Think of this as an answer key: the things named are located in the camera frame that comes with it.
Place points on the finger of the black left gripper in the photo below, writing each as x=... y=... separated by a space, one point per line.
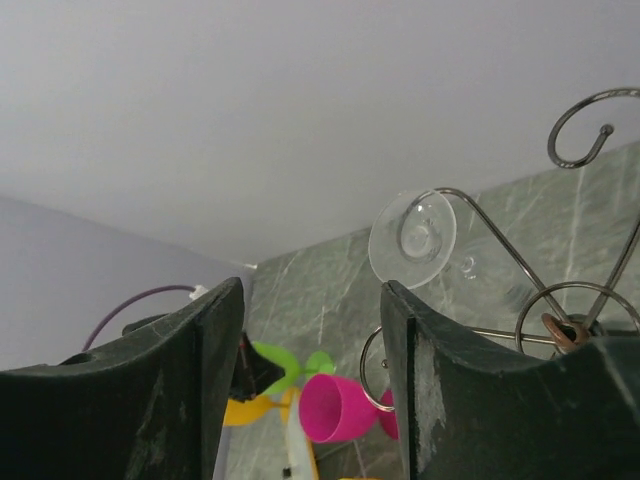
x=253 y=373

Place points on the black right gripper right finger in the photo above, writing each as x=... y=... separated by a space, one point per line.
x=468 y=408

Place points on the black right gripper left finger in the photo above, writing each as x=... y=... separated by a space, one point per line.
x=149 y=405

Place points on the orange wine glass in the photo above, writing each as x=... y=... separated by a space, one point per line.
x=245 y=413

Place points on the green wine glass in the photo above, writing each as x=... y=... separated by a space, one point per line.
x=318 y=362

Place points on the pink wine glass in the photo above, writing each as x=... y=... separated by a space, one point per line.
x=334 y=409

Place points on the clear wine glass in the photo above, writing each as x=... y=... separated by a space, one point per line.
x=414 y=241

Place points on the yellow-framed whiteboard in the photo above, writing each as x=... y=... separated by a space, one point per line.
x=301 y=461

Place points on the copper wire glass rack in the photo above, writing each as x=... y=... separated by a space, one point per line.
x=564 y=239

